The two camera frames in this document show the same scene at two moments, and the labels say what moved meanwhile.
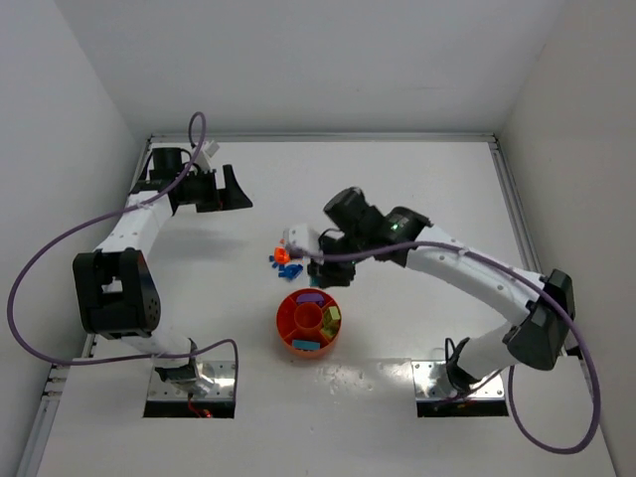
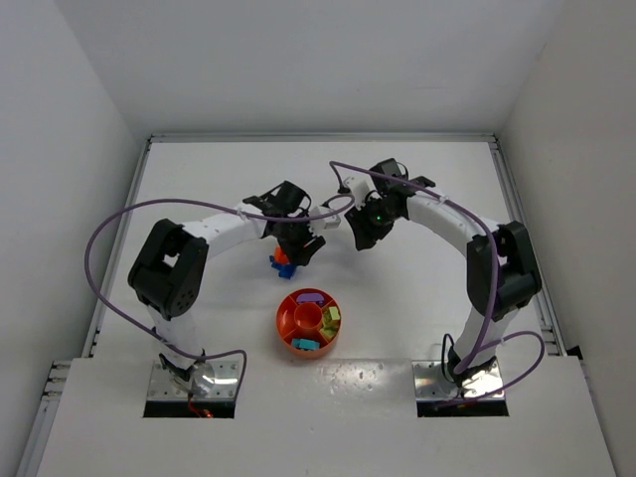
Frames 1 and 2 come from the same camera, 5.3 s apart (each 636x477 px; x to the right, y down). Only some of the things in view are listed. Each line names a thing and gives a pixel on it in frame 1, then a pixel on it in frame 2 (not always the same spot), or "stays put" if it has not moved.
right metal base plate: (433, 384) stays put
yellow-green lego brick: (328, 331) stays put
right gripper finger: (342, 276) → (364, 233)
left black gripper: (219, 191) → (302, 248)
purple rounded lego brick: (310, 298) stays put
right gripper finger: (318, 275) → (380, 232)
